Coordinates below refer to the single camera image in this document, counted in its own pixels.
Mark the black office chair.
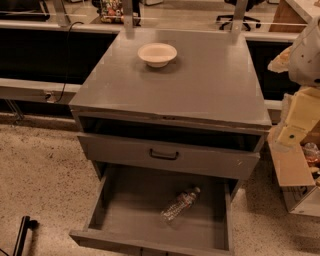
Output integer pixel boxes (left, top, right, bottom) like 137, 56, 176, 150
216, 0, 265, 31

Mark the cardboard box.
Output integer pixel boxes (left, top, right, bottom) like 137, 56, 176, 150
267, 128, 320, 217

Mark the wooden table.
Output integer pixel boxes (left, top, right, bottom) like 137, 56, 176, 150
269, 0, 320, 33

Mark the clear plastic water bottle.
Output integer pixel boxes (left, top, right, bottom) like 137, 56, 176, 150
160, 187, 201, 224

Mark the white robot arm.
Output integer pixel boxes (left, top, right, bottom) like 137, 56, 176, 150
268, 16, 320, 147

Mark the grey top drawer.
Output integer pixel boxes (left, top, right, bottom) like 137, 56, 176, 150
78, 133, 260, 180

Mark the black bar on floor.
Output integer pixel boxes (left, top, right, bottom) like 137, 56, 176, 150
13, 216, 38, 256

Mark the colourful snack rack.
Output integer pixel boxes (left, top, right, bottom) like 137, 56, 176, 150
100, 0, 124, 24

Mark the grey metal rail frame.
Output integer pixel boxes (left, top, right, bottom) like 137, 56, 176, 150
0, 0, 320, 124

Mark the black drawer handle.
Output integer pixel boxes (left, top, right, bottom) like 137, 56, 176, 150
149, 148, 179, 161

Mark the grey drawer cabinet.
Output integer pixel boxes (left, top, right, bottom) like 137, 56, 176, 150
68, 27, 273, 198

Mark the white paper bowl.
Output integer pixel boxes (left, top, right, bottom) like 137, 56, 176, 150
138, 43, 177, 68

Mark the grey open middle drawer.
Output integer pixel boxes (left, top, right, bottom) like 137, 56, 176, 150
70, 166, 233, 256

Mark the black cable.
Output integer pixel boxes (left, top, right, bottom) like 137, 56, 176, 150
53, 21, 85, 104

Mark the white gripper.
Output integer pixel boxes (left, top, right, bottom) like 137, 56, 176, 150
275, 86, 320, 147

